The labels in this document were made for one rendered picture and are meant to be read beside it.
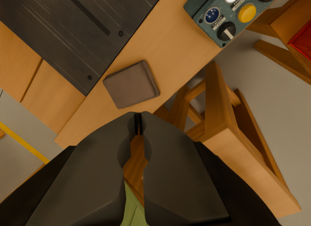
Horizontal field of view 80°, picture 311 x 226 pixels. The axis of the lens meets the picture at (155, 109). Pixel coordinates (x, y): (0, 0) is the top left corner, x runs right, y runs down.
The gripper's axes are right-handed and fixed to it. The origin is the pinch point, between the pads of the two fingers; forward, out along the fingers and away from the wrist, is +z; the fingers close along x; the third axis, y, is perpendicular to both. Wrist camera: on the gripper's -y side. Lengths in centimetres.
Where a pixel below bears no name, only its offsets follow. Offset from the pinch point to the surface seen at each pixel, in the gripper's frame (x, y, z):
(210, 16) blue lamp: 9.8, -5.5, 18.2
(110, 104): -8.2, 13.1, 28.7
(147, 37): 0.8, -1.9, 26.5
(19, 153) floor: -147, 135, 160
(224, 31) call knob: 12.4, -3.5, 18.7
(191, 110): 26, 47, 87
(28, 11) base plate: -23.7, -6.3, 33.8
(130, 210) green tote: -7, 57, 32
